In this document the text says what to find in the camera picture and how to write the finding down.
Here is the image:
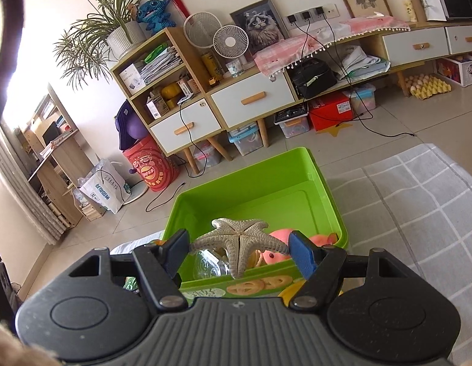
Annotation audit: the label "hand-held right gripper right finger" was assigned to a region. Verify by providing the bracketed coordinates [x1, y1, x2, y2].
[288, 232, 406, 311]

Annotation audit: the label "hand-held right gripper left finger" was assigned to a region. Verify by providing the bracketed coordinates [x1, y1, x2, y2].
[68, 229, 191, 312]

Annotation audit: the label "white starfish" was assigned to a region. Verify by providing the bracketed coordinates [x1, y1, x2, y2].
[189, 218, 291, 279]

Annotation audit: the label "green plastic cookie box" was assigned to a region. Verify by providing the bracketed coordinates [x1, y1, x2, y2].
[162, 147, 350, 302]

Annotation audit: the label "pink pig toy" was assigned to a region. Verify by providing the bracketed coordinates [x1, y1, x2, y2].
[255, 229, 338, 267]

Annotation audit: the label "clear pink capsule ball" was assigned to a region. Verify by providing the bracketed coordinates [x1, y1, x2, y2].
[193, 248, 231, 281]

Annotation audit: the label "yellow toy pot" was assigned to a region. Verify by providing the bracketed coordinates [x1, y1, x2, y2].
[278, 281, 310, 306]

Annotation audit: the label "red printed bucket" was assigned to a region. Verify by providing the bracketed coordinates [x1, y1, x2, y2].
[123, 135, 180, 193]

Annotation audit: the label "white paper bag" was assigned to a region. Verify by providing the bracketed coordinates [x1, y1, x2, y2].
[78, 159, 132, 214]

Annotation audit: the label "clear storage bin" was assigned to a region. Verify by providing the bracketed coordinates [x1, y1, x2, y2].
[274, 107, 311, 138]
[227, 122, 264, 156]

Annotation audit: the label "purple bag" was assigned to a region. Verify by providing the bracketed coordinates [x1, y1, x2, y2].
[115, 100, 149, 151]

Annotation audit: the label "red cardboard box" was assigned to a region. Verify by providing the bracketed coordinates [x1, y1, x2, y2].
[308, 91, 353, 132]

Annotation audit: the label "wooden desk with shelves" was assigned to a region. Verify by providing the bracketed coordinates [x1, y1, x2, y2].
[15, 84, 94, 229]

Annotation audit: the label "wooden shelf cabinet white drawers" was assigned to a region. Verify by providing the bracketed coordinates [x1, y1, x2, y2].
[110, 27, 309, 174]

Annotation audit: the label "stack of papers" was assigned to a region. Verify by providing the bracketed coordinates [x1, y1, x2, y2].
[139, 46, 183, 84]

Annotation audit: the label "pink tasselled cloth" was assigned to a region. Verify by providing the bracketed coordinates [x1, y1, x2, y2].
[253, 15, 411, 81]

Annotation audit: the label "yellow egg tray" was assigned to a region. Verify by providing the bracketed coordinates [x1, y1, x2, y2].
[404, 74, 452, 100]

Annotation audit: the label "white round desk fan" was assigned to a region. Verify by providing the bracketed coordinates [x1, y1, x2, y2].
[213, 25, 249, 59]

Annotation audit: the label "white mesh fan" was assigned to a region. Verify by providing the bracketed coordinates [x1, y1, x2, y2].
[183, 12, 221, 49]

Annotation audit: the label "framed cat picture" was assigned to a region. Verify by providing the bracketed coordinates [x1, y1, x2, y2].
[230, 0, 290, 52]

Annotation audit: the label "blue brick creature figure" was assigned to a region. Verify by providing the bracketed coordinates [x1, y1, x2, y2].
[136, 0, 176, 35]

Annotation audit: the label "low wooden tv cabinet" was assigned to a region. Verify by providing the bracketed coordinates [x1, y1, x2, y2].
[308, 23, 472, 96]

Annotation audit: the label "potted green plant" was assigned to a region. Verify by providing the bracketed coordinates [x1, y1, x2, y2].
[53, 0, 147, 92]

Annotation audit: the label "white red printed box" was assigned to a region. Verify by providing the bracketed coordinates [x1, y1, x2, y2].
[436, 55, 472, 88]

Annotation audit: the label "black wall chargers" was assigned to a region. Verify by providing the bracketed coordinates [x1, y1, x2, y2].
[287, 5, 339, 25]

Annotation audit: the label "black cable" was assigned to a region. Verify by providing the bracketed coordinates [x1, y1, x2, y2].
[0, 0, 25, 134]

